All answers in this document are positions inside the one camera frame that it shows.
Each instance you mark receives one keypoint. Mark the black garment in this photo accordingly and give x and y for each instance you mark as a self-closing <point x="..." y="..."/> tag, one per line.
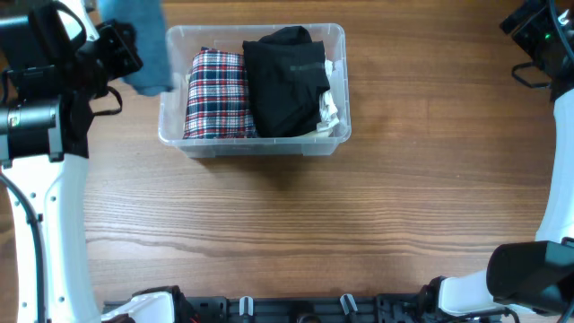
<point x="286" y="78"/>

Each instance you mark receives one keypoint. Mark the plaid shirt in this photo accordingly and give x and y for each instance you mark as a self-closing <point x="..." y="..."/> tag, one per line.
<point x="218" y="97"/>

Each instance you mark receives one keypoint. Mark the blue jeans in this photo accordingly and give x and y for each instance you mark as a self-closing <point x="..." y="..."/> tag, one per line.
<point x="147" y="17"/>

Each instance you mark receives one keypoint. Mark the cream cloth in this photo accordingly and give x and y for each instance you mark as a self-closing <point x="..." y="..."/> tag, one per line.
<point x="316" y="133"/>

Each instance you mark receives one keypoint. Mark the clear plastic storage container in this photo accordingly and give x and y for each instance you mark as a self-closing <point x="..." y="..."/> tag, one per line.
<point x="185" y="41"/>

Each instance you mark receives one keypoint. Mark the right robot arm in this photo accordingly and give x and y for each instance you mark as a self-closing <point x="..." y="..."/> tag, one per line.
<point x="533" y="277"/>

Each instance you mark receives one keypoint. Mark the white printed t-shirt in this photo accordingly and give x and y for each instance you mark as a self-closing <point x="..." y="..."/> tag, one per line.
<point x="328" y="113"/>

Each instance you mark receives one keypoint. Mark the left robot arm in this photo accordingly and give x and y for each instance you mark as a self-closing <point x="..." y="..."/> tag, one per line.
<point x="60" y="56"/>

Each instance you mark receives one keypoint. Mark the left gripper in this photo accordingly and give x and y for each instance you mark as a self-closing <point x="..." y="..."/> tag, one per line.
<point x="118" y="38"/>

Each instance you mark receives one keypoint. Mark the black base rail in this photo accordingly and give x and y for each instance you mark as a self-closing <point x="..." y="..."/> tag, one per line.
<point x="383" y="308"/>

